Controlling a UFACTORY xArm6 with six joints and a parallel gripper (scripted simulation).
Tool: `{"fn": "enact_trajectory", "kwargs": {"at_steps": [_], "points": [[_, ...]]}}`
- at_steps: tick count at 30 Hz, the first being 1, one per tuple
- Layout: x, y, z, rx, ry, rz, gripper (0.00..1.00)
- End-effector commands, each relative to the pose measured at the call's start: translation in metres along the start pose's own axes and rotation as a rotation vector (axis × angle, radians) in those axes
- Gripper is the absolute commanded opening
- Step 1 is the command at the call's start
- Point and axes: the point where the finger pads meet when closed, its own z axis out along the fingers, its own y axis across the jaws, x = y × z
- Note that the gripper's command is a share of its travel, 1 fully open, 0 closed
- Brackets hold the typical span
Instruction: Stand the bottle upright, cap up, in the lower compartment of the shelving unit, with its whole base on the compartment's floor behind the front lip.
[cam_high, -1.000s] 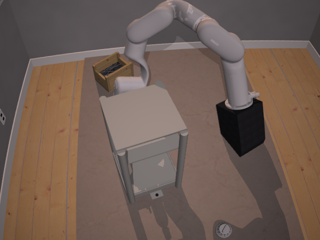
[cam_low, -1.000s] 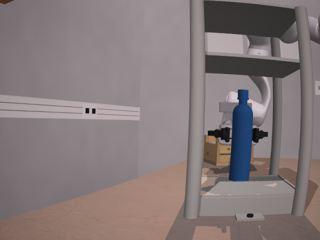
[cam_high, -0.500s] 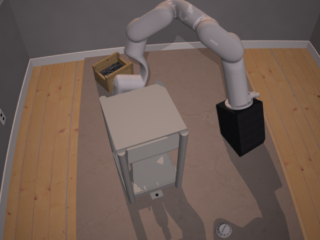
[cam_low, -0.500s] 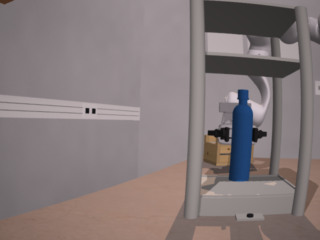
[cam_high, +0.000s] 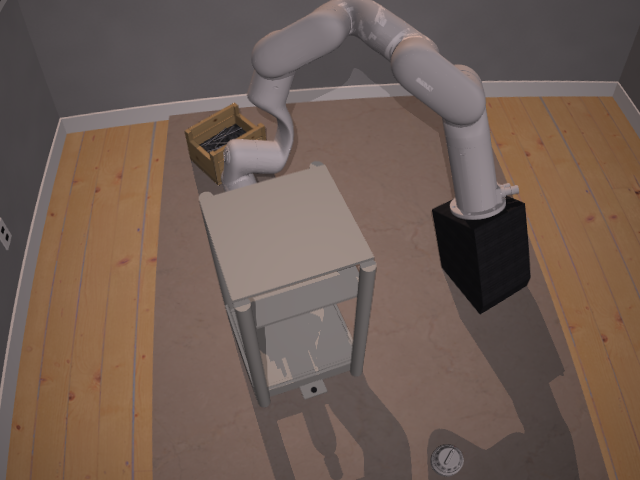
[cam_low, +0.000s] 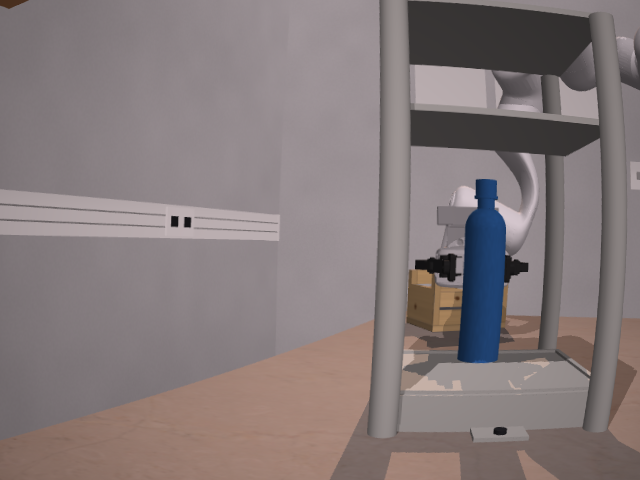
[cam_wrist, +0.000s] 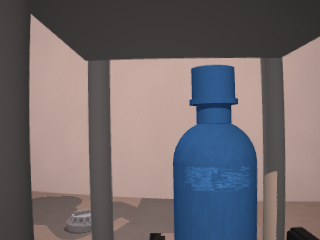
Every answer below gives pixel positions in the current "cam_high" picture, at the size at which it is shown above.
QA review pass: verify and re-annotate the white round kitchen timer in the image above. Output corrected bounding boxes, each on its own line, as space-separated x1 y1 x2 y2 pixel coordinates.
430 445 464 477

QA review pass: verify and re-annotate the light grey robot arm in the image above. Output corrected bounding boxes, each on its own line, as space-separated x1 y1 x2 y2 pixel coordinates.
221 0 519 220

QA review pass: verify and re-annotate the wooden crate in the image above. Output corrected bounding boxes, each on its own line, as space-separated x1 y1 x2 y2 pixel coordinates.
185 106 263 186

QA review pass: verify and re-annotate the grey shelving unit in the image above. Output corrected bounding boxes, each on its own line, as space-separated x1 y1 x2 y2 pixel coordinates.
199 161 376 408

